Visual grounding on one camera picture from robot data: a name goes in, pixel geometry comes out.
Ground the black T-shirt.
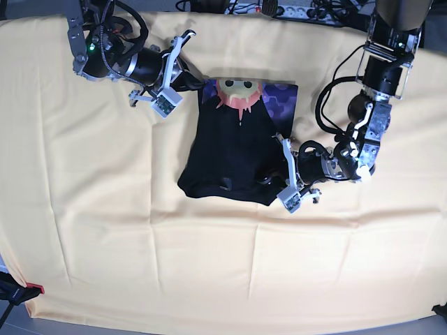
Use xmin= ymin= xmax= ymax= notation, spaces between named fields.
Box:
xmin=177 ymin=78 xmax=298 ymax=206

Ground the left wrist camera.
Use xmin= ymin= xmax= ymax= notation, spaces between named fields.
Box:
xmin=277 ymin=186 xmax=301 ymax=214

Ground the white power strip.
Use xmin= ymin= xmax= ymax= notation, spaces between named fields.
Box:
xmin=224 ymin=1 xmax=349 ymax=25

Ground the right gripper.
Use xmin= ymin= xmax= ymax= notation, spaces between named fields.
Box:
xmin=129 ymin=29 xmax=203 ymax=107

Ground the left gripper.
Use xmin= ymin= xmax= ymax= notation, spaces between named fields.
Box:
xmin=273 ymin=133 xmax=341 ymax=203

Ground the yellow table cloth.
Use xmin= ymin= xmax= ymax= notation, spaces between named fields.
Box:
xmin=1 ymin=16 xmax=446 ymax=334

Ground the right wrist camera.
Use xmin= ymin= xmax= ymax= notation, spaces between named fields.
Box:
xmin=151 ymin=87 xmax=183 ymax=119

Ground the black red clamp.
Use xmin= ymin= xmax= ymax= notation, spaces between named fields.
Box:
xmin=1 ymin=272 xmax=45 ymax=306

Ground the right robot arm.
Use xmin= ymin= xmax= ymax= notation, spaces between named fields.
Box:
xmin=65 ymin=1 xmax=204 ymax=117

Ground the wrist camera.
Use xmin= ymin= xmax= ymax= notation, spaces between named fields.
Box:
xmin=151 ymin=87 xmax=183 ymax=119
xmin=277 ymin=186 xmax=301 ymax=214

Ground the black clamp corner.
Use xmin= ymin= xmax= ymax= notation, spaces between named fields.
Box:
xmin=432 ymin=304 xmax=447 ymax=319

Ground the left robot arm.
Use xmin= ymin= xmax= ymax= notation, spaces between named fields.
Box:
xmin=277 ymin=1 xmax=432 ymax=213

